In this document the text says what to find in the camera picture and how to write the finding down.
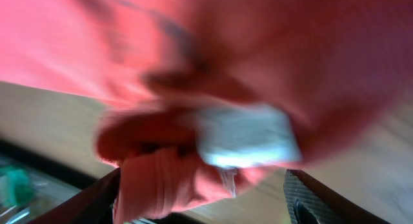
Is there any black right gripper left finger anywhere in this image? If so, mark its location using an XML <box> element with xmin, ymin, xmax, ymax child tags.
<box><xmin>28</xmin><ymin>168</ymin><xmax>121</xmax><ymax>224</ymax></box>

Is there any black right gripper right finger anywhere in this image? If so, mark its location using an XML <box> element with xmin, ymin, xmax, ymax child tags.
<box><xmin>283</xmin><ymin>170</ymin><xmax>388</xmax><ymax>224</ymax></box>

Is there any orange printed t-shirt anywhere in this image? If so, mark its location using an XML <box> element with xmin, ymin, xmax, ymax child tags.
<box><xmin>1</xmin><ymin>0</ymin><xmax>412</xmax><ymax>223</ymax></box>

